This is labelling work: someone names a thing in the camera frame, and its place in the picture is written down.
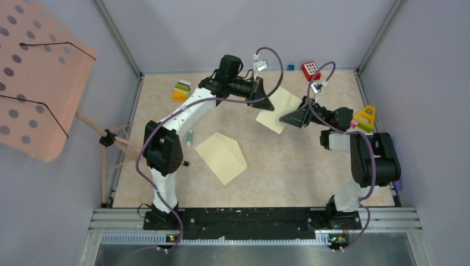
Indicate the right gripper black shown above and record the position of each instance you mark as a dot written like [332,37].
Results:
[302,116]

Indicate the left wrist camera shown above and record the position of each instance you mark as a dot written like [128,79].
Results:
[258,65]

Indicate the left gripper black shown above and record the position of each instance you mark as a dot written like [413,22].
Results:
[256,92]

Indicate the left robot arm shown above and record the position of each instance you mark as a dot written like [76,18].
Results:
[162,147]

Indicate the pink small block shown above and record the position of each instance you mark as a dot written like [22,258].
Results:
[353,125]

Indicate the letter sheet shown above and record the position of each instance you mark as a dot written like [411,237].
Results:
[284,102]

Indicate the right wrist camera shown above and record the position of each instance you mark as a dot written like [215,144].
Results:
[317,89]

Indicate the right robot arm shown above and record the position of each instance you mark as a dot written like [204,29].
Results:
[373,158]

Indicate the stacked colourful toy blocks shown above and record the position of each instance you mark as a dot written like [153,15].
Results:
[181,90]

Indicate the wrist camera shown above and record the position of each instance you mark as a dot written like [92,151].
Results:
[258,65]
[317,89]

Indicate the red toy block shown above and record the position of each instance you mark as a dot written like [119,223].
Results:
[309,70]

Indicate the pink perforated music stand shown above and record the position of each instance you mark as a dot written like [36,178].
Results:
[45,68]

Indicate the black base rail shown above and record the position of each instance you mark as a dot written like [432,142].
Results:
[304,226]

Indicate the yellow envelope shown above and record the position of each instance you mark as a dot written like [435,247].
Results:
[223,156]

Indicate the glue stick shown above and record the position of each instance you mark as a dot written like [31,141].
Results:
[189,138]

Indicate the yellow green toy block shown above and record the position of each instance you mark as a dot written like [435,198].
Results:
[365,119]

